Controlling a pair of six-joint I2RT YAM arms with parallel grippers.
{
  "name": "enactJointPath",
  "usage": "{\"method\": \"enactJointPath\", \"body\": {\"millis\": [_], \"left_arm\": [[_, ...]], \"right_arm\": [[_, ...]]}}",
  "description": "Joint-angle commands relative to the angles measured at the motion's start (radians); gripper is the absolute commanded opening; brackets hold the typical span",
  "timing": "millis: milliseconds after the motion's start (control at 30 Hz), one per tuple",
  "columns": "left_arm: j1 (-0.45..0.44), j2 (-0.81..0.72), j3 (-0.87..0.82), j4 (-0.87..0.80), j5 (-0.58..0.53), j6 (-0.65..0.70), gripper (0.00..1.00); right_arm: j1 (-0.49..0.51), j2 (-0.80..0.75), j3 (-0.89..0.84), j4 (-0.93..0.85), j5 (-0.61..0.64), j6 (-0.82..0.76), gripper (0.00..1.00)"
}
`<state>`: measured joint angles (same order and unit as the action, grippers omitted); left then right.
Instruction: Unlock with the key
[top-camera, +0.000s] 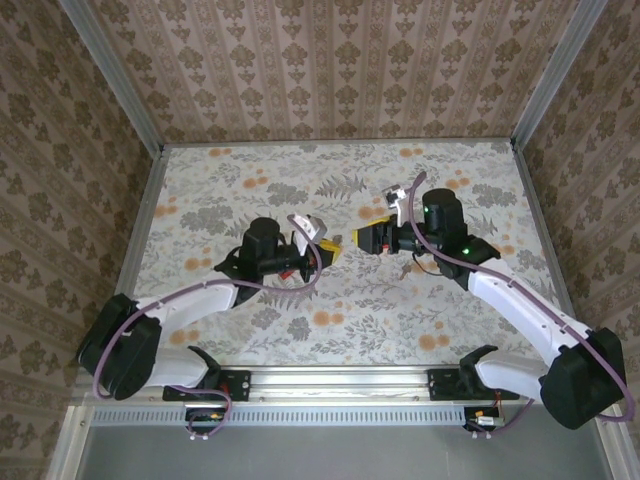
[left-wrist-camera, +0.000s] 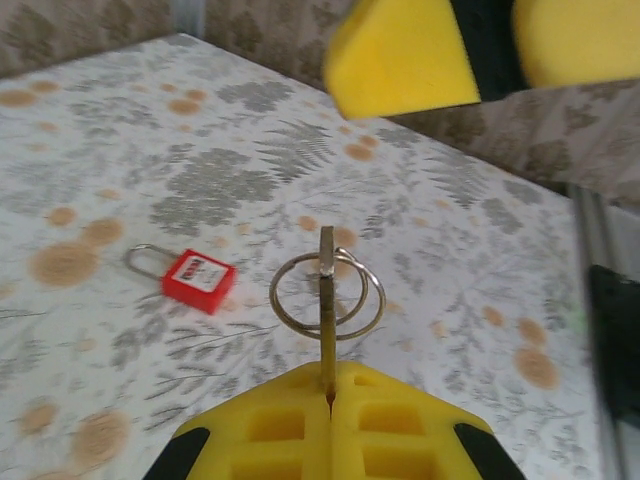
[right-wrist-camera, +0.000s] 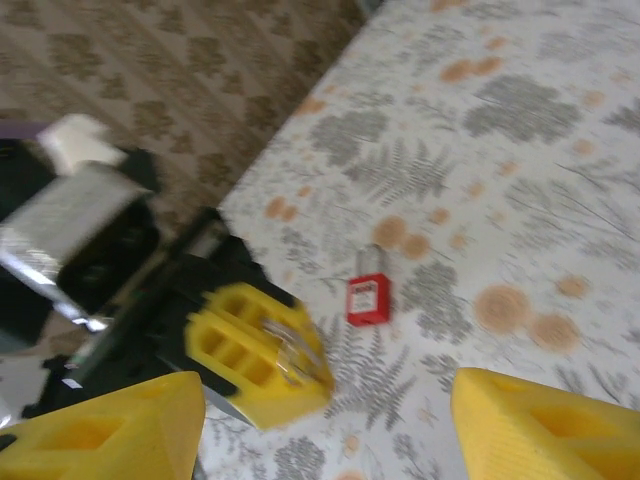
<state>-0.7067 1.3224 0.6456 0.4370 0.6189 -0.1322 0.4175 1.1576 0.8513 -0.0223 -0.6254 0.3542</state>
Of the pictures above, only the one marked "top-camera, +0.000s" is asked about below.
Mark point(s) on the red padlock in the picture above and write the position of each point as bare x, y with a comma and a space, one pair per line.
385, 247
286, 274

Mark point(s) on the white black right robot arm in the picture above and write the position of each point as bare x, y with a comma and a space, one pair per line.
530, 310

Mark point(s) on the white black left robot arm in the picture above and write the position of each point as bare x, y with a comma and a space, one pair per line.
190, 305

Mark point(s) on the small black control box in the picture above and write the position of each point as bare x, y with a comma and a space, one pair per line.
205, 419
482, 421

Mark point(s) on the grey metal panel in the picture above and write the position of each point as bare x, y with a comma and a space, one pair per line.
340, 455

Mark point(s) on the aluminium table edge rail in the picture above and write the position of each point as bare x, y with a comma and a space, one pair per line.
145, 225
340, 144
542, 225

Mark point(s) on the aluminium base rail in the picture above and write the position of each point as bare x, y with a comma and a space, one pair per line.
340, 385

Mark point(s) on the aluminium frame post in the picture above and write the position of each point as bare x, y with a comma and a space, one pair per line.
115, 75
560, 75

